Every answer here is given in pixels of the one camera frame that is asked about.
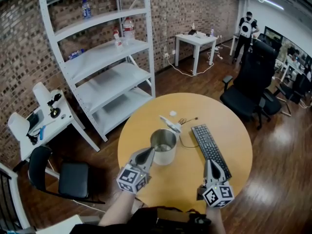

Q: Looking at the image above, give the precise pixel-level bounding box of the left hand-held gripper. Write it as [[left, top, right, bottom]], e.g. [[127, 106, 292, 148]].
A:
[[116, 147, 156, 194]]

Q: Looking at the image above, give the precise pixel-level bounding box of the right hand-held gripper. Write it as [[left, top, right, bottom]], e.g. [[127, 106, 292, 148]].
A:
[[196, 159, 235, 208]]

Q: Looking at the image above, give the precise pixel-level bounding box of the white electric kettle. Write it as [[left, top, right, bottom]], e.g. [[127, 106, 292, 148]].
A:
[[150, 115, 183, 166]]

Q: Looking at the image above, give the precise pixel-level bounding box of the person's left forearm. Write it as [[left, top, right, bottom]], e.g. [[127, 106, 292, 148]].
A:
[[98, 191, 136, 227]]

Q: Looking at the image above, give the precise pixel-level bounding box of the person's right forearm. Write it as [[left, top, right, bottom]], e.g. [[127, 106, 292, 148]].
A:
[[206, 205, 224, 234]]

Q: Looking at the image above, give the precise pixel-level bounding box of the black keyboard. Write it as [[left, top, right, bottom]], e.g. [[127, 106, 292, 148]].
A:
[[191, 124, 233, 180]]

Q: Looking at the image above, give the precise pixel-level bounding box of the black waist-worn device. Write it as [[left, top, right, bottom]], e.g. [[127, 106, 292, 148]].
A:
[[156, 207, 212, 232]]

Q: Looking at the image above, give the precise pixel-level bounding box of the person's black clothing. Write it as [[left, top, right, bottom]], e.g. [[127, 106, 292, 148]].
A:
[[73, 206, 213, 234]]

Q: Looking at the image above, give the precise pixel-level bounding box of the black folding chair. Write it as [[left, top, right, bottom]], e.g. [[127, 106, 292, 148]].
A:
[[13, 145, 106, 204]]

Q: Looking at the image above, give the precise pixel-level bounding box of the white metal shelf rack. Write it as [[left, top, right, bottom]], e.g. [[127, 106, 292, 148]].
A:
[[38, 0, 156, 142]]

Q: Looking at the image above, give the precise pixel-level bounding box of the white desk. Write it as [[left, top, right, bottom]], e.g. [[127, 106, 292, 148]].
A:
[[7, 90, 100, 162]]

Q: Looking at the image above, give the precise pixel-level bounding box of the black desk stand tool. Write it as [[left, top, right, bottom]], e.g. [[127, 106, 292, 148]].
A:
[[47, 94, 61, 118]]

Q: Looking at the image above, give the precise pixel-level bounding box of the large black office chair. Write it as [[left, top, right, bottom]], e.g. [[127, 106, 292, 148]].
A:
[[220, 39, 278, 129]]

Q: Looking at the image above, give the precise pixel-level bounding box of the white side table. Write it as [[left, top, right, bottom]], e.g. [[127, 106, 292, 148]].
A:
[[35, 214, 83, 234]]

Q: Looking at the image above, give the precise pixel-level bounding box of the black cantilever office chair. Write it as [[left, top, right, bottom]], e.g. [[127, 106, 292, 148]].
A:
[[275, 73, 306, 117]]

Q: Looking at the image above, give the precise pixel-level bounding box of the white lamp shade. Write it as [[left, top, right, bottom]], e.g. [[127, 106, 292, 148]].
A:
[[7, 112, 30, 137], [33, 82, 51, 109]]

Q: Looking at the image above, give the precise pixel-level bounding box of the small red cap bottle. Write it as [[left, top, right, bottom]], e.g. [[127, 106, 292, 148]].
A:
[[113, 26, 123, 49]]

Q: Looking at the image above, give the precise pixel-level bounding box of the white power strip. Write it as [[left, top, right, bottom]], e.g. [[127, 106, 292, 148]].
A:
[[214, 45, 224, 60]]

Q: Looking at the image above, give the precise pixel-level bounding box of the lying blue label bottle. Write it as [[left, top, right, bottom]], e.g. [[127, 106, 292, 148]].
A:
[[68, 49, 85, 61]]

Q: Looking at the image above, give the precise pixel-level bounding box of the large red label water bottle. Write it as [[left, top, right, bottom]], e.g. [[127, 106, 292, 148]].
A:
[[123, 17, 136, 42]]

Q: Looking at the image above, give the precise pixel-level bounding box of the small white square table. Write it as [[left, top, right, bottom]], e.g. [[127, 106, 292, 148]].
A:
[[175, 32, 218, 76]]

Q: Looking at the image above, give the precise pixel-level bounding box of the white railing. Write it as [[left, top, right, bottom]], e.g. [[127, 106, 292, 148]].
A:
[[0, 162, 31, 231]]

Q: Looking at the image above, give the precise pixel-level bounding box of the glass partition window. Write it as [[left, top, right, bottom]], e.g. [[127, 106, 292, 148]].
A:
[[264, 26, 312, 65]]

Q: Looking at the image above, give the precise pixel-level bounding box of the blue label water bottle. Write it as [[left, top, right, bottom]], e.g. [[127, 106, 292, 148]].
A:
[[81, 0, 92, 19]]

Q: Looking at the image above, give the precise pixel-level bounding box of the ceiling light strip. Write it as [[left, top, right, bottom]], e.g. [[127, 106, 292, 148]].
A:
[[251, 0, 285, 11]]

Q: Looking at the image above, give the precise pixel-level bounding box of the black keyboard cable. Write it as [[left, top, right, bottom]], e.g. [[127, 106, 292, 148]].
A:
[[178, 117, 199, 149]]

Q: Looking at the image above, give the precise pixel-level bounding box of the white floor cable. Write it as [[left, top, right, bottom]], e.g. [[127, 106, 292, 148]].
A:
[[165, 37, 224, 77]]

